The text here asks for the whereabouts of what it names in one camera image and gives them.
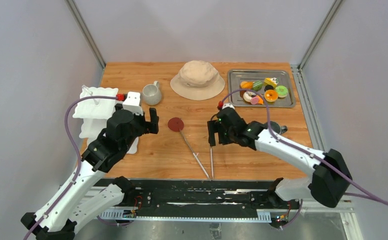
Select white chocolate donut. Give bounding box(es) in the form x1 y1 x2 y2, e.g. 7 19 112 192
242 91 256 104

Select pink round candy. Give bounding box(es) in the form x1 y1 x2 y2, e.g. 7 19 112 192
250 97 256 105

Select orange star cookie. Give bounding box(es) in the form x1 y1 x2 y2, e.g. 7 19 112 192
254 94 264 105

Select yellow cake slice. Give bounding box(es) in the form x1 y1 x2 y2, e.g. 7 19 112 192
264 77 279 88

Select green macaron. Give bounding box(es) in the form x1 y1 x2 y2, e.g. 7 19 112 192
251 80 264 92

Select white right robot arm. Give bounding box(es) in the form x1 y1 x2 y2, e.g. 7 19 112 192
207 104 352 209

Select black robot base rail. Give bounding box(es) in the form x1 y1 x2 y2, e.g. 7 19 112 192
78 178 354 229

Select black round cookie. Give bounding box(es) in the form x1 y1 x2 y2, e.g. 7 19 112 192
264 84 275 92

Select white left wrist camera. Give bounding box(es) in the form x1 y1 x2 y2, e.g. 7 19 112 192
116 91 144 116

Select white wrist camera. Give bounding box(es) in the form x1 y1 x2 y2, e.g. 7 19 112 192
217 101 235 111
116 91 144 116

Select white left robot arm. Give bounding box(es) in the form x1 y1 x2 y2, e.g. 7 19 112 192
20 103 159 240

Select metal serving tray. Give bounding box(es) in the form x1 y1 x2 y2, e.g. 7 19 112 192
227 69 296 108

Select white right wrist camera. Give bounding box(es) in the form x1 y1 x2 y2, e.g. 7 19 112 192
217 101 235 111

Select green frosted donut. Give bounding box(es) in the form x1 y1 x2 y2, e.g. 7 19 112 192
274 85 289 98

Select orange macaron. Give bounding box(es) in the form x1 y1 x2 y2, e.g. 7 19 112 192
239 81 254 90

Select white ceramic mug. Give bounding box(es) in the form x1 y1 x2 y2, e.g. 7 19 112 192
142 80 162 106

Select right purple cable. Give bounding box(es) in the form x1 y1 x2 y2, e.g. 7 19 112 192
219 88 388 207

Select dark red round coaster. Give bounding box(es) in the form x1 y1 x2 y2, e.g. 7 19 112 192
167 117 185 132

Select white tiered dessert stand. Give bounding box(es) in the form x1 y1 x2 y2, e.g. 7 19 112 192
72 85 139 154

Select beige bucket hat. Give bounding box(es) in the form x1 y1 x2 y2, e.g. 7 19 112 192
170 60 226 101

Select orange frosted donut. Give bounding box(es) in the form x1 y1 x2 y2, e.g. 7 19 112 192
263 89 279 103

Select metal food tongs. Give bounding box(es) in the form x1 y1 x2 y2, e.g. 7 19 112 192
179 129 212 180

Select grey ceramic mug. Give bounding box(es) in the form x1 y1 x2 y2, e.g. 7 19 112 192
270 121 288 135

